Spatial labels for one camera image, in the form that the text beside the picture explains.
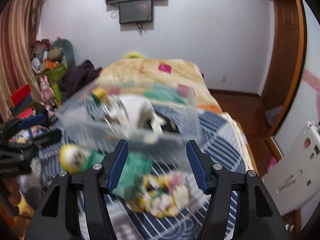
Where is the yellow round plush toy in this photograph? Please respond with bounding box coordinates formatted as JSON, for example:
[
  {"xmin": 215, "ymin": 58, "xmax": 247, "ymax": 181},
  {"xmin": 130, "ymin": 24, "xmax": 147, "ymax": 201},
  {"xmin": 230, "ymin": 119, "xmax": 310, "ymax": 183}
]
[{"xmin": 59, "ymin": 144, "xmax": 88, "ymax": 173}]

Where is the dark purple garment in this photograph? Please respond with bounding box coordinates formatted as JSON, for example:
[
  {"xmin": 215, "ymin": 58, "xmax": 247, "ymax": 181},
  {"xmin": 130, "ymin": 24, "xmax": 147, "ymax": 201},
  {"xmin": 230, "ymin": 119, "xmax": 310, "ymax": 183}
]
[{"xmin": 57, "ymin": 60, "xmax": 103, "ymax": 102}]

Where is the yellow patterned fabric item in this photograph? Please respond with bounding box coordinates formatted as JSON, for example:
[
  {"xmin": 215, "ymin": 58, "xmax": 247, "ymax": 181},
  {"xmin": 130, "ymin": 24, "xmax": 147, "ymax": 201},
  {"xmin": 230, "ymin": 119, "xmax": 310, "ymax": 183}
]
[{"xmin": 126, "ymin": 172, "xmax": 191, "ymax": 218}]

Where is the blue white patterned bedspread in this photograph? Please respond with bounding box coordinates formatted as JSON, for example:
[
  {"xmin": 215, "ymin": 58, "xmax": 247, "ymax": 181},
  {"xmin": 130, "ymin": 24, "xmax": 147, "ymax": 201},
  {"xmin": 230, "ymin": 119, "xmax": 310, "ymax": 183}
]
[{"xmin": 39, "ymin": 104, "xmax": 256, "ymax": 240}]

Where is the green cardboard box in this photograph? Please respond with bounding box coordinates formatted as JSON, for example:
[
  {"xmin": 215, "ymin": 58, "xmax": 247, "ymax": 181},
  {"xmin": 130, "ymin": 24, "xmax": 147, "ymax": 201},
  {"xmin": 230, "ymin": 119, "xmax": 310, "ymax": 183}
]
[{"xmin": 36, "ymin": 64, "xmax": 67, "ymax": 102}]

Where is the green knitted doll sweater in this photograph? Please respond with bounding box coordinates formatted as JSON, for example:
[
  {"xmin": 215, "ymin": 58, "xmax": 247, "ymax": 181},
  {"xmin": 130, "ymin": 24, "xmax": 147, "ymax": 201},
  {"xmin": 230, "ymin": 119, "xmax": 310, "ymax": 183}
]
[{"xmin": 86, "ymin": 149, "xmax": 153, "ymax": 202}]

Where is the beige plush blanket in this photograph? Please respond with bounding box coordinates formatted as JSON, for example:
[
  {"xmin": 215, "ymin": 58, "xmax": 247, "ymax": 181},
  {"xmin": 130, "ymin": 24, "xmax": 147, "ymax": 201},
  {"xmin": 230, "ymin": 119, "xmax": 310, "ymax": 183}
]
[{"xmin": 97, "ymin": 58, "xmax": 222, "ymax": 114}]

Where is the striped brown curtain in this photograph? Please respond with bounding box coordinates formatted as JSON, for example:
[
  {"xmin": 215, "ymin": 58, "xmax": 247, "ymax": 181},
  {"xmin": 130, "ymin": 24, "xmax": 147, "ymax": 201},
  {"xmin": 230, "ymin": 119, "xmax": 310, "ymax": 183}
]
[{"xmin": 1, "ymin": 0, "xmax": 44, "ymax": 121}]

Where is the yellow green plush behind bed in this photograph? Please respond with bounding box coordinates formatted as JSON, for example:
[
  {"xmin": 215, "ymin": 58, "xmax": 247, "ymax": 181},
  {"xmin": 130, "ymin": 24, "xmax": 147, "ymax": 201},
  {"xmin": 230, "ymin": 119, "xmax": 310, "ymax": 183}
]
[{"xmin": 124, "ymin": 51, "xmax": 144, "ymax": 59}]

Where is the pink bunny plush toy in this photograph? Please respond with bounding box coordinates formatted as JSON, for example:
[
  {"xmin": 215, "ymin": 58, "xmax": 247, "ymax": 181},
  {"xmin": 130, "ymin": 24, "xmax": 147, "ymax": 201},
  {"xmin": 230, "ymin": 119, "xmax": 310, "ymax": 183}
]
[{"xmin": 40, "ymin": 75, "xmax": 57, "ymax": 111}]

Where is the green dinosaur plush toy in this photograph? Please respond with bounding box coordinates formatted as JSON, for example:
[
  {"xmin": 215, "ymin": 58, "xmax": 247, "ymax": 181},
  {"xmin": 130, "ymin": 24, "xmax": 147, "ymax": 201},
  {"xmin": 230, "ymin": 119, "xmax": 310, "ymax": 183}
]
[{"xmin": 47, "ymin": 39, "xmax": 75, "ymax": 69}]

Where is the white folded panel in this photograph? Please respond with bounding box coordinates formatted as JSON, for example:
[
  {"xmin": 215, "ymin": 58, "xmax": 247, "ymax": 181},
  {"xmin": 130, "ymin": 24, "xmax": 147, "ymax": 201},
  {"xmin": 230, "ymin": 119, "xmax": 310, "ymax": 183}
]
[{"xmin": 263, "ymin": 121, "xmax": 319, "ymax": 215}]

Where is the clear plastic storage bin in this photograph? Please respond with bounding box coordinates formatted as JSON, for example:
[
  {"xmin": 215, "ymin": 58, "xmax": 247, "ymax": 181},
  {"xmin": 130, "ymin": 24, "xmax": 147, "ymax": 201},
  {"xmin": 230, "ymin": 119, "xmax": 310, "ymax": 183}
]
[{"xmin": 56, "ymin": 80, "xmax": 201, "ymax": 150}]

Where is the brown wooden door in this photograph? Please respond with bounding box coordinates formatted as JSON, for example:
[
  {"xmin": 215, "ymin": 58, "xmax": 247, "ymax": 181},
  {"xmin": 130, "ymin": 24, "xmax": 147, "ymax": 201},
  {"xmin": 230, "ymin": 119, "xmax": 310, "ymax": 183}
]
[{"xmin": 261, "ymin": 0, "xmax": 307, "ymax": 137}]

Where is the red box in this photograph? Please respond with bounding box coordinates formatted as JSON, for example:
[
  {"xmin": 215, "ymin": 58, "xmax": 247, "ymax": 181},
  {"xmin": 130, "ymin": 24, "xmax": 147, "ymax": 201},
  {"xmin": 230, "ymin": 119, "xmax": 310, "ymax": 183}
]
[{"xmin": 7, "ymin": 85, "xmax": 31, "ymax": 108}]

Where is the small black wall monitor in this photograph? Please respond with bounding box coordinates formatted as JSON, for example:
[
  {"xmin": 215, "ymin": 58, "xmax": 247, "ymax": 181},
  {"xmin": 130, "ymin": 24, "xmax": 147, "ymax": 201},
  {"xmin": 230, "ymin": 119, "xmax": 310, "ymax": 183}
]
[{"xmin": 119, "ymin": 0, "xmax": 153, "ymax": 24}]

